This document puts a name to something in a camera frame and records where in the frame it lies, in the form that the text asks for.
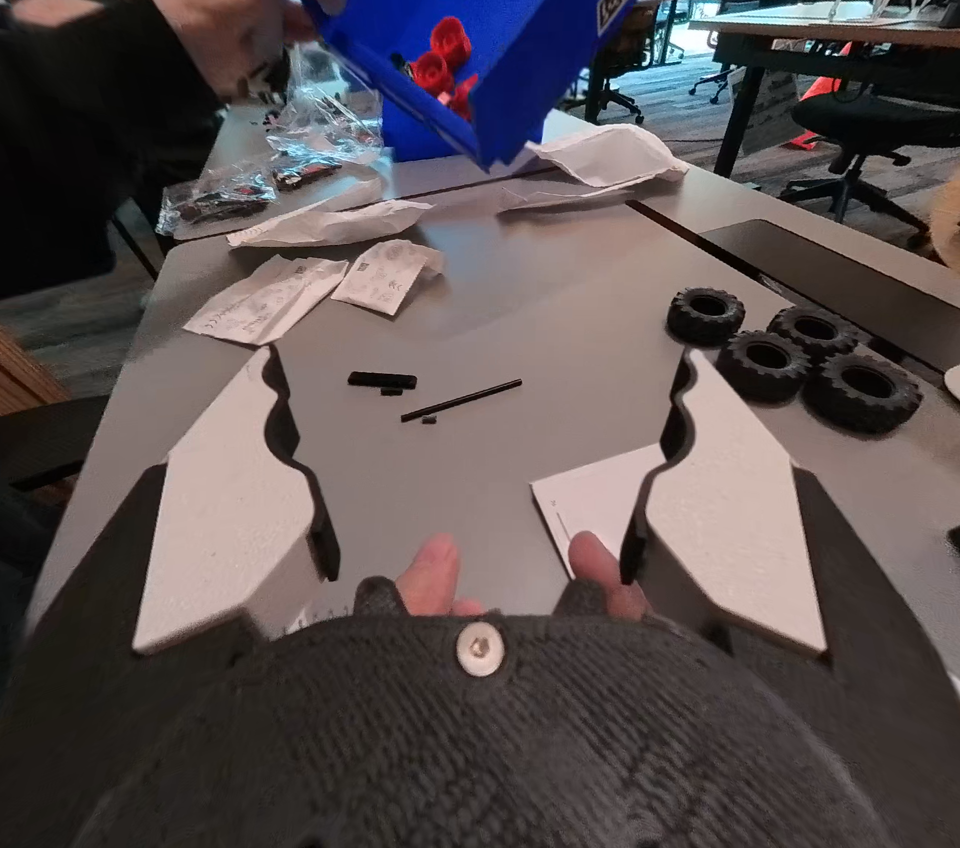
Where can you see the person's left hand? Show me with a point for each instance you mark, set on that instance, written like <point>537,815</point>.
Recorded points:
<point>240,16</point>

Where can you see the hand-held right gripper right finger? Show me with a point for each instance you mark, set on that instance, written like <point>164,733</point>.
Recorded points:
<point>735,511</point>

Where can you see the person's left forearm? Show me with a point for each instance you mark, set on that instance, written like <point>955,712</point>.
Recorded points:
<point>90,151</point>

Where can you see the crumpled white paper bag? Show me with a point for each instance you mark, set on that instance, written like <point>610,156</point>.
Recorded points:
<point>337,222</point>

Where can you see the pile of small toy bricks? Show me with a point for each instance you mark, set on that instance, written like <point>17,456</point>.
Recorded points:
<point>461,102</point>

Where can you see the small white printed paper bag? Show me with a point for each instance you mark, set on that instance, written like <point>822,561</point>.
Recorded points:
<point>386,278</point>

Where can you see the grey desk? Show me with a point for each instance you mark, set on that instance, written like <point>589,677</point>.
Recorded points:
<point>487,308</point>

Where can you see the wooden-top table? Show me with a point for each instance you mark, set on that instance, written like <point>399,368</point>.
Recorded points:
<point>825,31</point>

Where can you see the black office chair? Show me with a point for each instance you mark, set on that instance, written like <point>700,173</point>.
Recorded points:
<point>622,61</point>
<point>877,121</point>

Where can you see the open instruction booklet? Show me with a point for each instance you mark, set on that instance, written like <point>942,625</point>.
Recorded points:
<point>592,496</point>

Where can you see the person's right hand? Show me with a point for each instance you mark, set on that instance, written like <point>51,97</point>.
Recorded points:
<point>431,571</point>

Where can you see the black toy beam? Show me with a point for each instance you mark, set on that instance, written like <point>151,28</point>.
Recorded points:
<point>382,379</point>

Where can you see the long black toy axle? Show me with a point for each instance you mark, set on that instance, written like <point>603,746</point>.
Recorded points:
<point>461,400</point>

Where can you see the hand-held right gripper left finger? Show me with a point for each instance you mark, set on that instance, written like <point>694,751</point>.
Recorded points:
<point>225,526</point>

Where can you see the clear plastic bag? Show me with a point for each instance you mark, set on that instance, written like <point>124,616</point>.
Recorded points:
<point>217,200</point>
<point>322,128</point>

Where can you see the orange plastic object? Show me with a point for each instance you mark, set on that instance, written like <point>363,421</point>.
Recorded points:
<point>821,91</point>

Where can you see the red toy wheel hub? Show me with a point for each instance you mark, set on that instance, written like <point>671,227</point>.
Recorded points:
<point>450,38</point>
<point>431,72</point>

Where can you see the black toy tyre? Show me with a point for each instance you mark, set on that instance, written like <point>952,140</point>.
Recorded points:
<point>705,332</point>
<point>844,337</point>
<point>862,415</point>
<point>761,385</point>

